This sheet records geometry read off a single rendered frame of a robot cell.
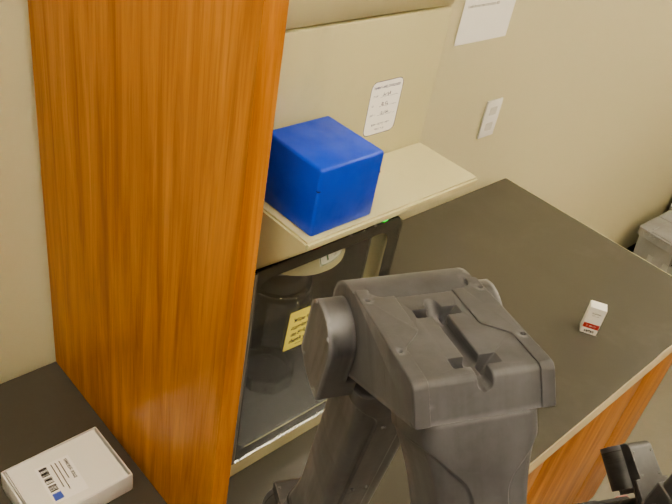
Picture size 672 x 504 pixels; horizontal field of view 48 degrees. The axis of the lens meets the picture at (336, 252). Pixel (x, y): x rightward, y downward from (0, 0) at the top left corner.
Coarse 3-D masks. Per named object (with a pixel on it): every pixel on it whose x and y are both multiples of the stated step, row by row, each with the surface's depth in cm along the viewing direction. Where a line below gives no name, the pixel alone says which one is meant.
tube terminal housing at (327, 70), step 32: (288, 32) 81; (320, 32) 84; (352, 32) 88; (384, 32) 92; (416, 32) 96; (288, 64) 84; (320, 64) 87; (352, 64) 91; (384, 64) 95; (416, 64) 100; (288, 96) 86; (320, 96) 90; (352, 96) 94; (416, 96) 104; (352, 128) 98; (416, 128) 108; (320, 416) 137
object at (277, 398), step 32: (384, 224) 114; (320, 256) 106; (352, 256) 112; (384, 256) 119; (288, 288) 105; (320, 288) 111; (256, 320) 104; (288, 320) 110; (256, 352) 108; (288, 352) 114; (256, 384) 113; (288, 384) 120; (256, 416) 118; (288, 416) 126; (256, 448) 124
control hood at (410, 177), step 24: (384, 168) 102; (408, 168) 103; (432, 168) 104; (456, 168) 105; (384, 192) 97; (408, 192) 98; (432, 192) 99; (264, 216) 89; (384, 216) 92; (264, 240) 91; (288, 240) 87; (312, 240) 85; (264, 264) 93
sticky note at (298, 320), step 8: (296, 312) 110; (304, 312) 111; (296, 320) 111; (304, 320) 113; (288, 328) 111; (296, 328) 112; (304, 328) 114; (288, 336) 112; (296, 336) 114; (288, 344) 113; (296, 344) 115
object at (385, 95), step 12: (384, 84) 97; (396, 84) 99; (372, 96) 97; (384, 96) 99; (396, 96) 100; (372, 108) 98; (384, 108) 100; (396, 108) 102; (372, 120) 100; (384, 120) 102; (372, 132) 101
